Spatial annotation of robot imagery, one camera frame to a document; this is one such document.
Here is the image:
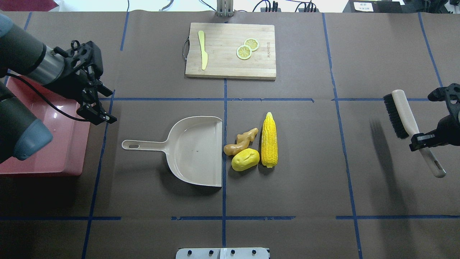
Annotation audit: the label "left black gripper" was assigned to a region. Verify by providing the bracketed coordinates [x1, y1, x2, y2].
[45, 66, 117, 125]

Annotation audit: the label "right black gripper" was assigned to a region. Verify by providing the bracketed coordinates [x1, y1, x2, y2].
[409, 115, 460, 151]

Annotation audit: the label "beige hand brush black bristles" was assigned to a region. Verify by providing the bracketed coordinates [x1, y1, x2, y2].
[383, 90, 446, 178]

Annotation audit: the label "beige plastic dustpan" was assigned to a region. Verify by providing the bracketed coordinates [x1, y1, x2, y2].
[121, 116, 223, 187]

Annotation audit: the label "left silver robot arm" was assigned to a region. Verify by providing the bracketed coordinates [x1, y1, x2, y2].
[0, 14, 117, 162]

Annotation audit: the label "pink plastic bin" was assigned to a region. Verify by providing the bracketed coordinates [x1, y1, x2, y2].
[0, 77, 90, 177]

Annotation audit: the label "yellow plastic toy knife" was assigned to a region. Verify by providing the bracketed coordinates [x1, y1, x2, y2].
[198, 31, 208, 71]

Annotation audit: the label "red cloth on table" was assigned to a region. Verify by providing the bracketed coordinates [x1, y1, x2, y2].
[0, 0, 59, 12]

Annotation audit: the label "wooden cutting board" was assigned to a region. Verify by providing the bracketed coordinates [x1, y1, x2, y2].
[185, 23, 277, 81]

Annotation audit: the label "yellow toy corn cob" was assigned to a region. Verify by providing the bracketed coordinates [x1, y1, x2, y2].
[261, 112, 278, 168]

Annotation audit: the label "black box with label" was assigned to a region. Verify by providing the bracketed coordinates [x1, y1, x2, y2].
[342, 0, 404, 13]

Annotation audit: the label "tan toy ginger root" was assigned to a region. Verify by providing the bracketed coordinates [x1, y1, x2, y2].
[223, 128, 259, 156]

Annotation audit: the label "toy lemon slice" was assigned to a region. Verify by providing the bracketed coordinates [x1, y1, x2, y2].
[244, 38, 260, 51]
[235, 45, 253, 60]

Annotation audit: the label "silver metal pole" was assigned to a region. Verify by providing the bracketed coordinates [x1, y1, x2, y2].
[216, 0, 234, 17]

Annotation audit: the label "yellow toy potato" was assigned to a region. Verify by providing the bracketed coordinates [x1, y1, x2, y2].
[231, 149, 260, 172]

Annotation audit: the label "black camera bracket left wrist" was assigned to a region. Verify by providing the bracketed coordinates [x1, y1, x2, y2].
[52, 40, 104, 80]

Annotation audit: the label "black camera bracket wrist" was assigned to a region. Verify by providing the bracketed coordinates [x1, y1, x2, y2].
[52, 40, 104, 80]
[427, 83, 460, 116]

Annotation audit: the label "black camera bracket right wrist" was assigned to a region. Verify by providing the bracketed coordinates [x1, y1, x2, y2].
[427, 83, 460, 116]

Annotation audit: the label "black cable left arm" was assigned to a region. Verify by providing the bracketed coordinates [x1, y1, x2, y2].
[5, 72, 90, 122]

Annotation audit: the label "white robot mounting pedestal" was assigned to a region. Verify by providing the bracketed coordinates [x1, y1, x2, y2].
[175, 247, 271, 259]

